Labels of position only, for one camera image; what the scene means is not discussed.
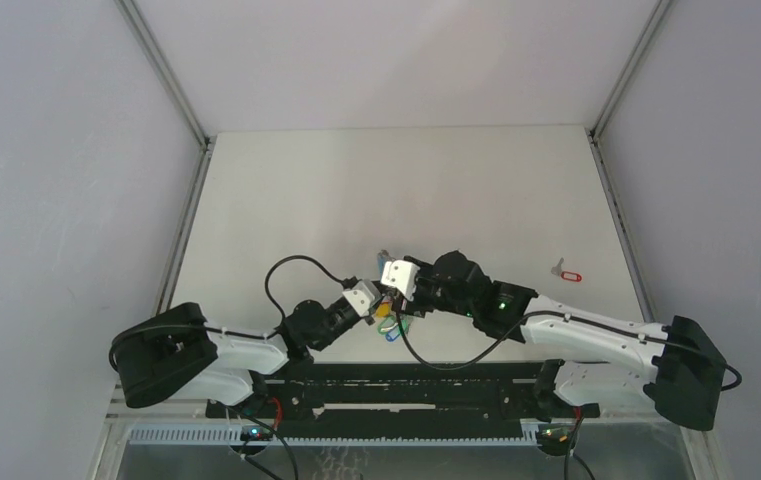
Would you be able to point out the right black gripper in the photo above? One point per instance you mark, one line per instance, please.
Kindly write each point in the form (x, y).
(414, 306)

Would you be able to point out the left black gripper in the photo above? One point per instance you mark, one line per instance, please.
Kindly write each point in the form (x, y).
(379, 287)

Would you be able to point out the yellow tagged key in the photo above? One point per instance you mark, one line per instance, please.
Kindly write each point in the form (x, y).
(384, 310)

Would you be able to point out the bunch of coloured tagged keys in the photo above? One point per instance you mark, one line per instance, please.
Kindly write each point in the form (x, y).
(390, 326)

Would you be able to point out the blue handled metal keyring holder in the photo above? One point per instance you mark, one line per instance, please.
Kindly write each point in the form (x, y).
(383, 257)

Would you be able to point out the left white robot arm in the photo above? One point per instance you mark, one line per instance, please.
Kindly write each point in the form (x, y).
(178, 354)

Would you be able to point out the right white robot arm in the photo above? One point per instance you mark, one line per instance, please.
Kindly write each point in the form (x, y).
(675, 367)

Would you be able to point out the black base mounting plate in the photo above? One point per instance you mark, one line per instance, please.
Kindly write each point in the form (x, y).
(404, 401)

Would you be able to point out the red tagged key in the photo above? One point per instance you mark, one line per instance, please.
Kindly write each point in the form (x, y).
(565, 275)

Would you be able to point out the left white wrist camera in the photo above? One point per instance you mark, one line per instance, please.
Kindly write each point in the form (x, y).
(363, 297)

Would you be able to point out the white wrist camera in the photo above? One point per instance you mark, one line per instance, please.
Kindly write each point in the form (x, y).
(363, 297)
(400, 275)

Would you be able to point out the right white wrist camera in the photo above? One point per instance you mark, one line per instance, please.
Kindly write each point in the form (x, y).
(400, 275)

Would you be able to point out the aluminium frame rail right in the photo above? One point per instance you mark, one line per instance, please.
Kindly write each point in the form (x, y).
(598, 139)

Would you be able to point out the aluminium frame rail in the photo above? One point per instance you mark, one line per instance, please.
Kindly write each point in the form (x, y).
(184, 191)
(598, 139)

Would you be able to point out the aluminium frame rail left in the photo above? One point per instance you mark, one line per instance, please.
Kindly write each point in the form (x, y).
(184, 191)

